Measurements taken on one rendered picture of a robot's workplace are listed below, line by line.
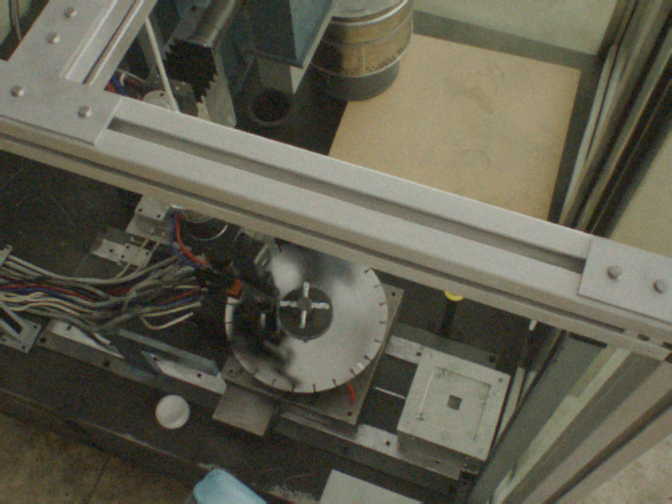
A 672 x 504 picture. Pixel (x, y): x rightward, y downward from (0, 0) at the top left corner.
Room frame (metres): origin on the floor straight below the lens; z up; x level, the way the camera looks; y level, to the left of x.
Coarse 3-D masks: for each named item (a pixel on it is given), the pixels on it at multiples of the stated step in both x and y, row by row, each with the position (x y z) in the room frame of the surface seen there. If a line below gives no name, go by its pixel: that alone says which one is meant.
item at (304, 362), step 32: (288, 256) 0.76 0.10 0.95; (320, 256) 0.75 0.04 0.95; (288, 288) 0.68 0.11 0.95; (320, 288) 0.68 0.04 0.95; (352, 288) 0.67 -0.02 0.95; (256, 320) 0.62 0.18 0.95; (352, 320) 0.60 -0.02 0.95; (384, 320) 0.60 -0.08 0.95; (256, 352) 0.55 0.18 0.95; (288, 352) 0.55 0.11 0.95; (320, 352) 0.54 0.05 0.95; (352, 352) 0.53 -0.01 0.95; (288, 384) 0.48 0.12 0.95; (320, 384) 0.47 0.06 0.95
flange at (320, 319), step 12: (300, 288) 0.68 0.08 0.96; (312, 288) 0.68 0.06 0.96; (288, 300) 0.65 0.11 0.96; (312, 300) 0.64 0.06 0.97; (324, 300) 0.65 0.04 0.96; (288, 312) 0.63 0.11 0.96; (312, 312) 0.62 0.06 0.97; (324, 312) 0.62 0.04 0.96; (288, 324) 0.60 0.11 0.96; (312, 324) 0.60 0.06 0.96; (324, 324) 0.59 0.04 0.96; (300, 336) 0.57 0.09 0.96; (312, 336) 0.57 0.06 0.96
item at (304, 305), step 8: (304, 288) 0.66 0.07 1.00; (304, 296) 0.64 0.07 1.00; (280, 304) 0.63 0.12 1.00; (288, 304) 0.63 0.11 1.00; (296, 304) 0.63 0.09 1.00; (304, 304) 0.62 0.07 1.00; (312, 304) 0.62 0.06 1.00; (320, 304) 0.62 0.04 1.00; (328, 304) 0.62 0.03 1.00; (304, 312) 0.61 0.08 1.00; (304, 320) 0.59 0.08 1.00
